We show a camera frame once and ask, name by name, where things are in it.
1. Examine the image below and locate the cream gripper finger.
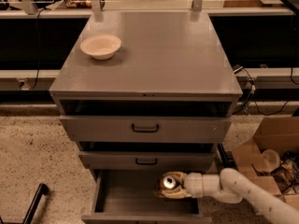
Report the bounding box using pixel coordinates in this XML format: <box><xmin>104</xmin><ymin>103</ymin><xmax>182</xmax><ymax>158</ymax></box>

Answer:
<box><xmin>163</xmin><ymin>171</ymin><xmax>187</xmax><ymax>181</ymax></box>
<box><xmin>155</xmin><ymin>188</ymin><xmax>189</xmax><ymax>199</ymax></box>

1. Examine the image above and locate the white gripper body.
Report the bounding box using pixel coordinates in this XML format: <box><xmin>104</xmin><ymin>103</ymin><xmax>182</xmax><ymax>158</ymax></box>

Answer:
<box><xmin>183</xmin><ymin>173</ymin><xmax>204</xmax><ymax>198</ymax></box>

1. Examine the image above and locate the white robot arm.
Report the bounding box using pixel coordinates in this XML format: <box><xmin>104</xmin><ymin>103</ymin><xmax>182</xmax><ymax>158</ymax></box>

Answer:
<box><xmin>155</xmin><ymin>168</ymin><xmax>299</xmax><ymax>224</ymax></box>

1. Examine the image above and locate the bottom grey open drawer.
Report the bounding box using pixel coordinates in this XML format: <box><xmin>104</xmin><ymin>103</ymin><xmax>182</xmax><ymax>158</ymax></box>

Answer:
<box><xmin>81</xmin><ymin>170</ymin><xmax>213</xmax><ymax>224</ymax></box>

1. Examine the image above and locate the grey drawer cabinet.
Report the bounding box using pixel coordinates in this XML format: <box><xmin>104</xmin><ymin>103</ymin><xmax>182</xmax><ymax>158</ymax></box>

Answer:
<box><xmin>49</xmin><ymin>10</ymin><xmax>243</xmax><ymax>224</ymax></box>

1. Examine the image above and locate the middle grey drawer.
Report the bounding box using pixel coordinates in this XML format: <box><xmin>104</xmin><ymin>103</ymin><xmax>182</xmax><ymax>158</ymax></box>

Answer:
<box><xmin>78</xmin><ymin>151</ymin><xmax>214</xmax><ymax>171</ymax></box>

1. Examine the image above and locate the top grey drawer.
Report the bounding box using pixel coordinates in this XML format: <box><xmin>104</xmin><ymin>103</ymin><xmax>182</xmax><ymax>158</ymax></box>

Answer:
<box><xmin>60</xmin><ymin>116</ymin><xmax>231</xmax><ymax>143</ymax></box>

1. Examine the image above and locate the black cabinet leg bar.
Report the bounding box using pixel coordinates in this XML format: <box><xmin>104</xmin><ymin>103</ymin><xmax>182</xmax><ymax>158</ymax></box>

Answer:
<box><xmin>218</xmin><ymin>143</ymin><xmax>234</xmax><ymax>168</ymax></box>

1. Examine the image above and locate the cardboard box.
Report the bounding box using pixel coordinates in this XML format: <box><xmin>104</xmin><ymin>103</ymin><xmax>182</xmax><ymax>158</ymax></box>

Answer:
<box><xmin>232</xmin><ymin>117</ymin><xmax>299</xmax><ymax>209</ymax></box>

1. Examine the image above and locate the clear plastic cup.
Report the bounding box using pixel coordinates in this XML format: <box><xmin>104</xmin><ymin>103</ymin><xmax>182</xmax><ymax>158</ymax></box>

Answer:
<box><xmin>262</xmin><ymin>149</ymin><xmax>280</xmax><ymax>171</ymax></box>

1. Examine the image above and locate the black bar on floor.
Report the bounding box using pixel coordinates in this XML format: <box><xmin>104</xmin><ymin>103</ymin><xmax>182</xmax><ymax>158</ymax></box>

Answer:
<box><xmin>22</xmin><ymin>183</ymin><xmax>50</xmax><ymax>224</ymax></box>

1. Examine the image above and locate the white bowl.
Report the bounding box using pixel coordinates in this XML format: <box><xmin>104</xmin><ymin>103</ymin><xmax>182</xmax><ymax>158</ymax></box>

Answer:
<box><xmin>80</xmin><ymin>34</ymin><xmax>121</xmax><ymax>60</ymax></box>

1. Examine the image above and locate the black cables right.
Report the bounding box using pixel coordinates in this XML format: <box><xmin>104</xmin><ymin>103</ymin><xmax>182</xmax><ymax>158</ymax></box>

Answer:
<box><xmin>232</xmin><ymin>64</ymin><xmax>291</xmax><ymax>117</ymax></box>

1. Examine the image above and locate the black cable left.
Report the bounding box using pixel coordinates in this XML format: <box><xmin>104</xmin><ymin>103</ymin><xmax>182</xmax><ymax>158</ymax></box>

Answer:
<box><xmin>29</xmin><ymin>7</ymin><xmax>48</xmax><ymax>91</ymax></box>

